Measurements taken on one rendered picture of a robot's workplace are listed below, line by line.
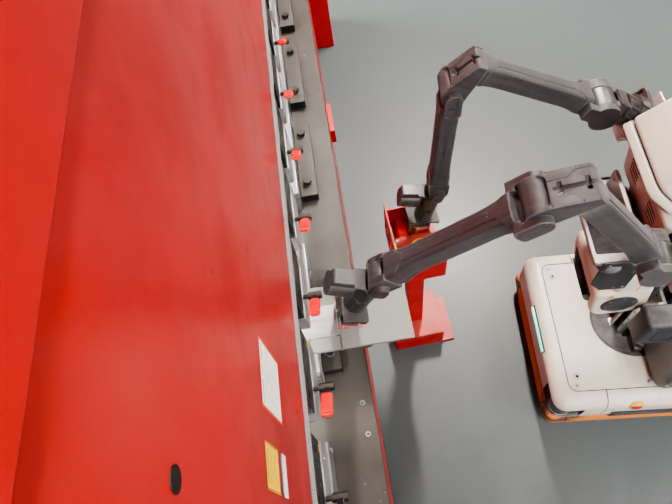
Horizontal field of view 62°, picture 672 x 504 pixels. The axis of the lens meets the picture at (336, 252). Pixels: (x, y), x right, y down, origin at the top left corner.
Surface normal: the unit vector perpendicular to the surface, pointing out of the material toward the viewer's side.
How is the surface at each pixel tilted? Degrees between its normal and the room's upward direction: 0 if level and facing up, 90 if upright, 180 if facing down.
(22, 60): 90
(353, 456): 0
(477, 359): 0
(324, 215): 0
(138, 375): 90
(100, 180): 90
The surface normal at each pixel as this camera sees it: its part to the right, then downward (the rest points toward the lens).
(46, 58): 0.99, -0.17
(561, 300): -0.11, -0.47
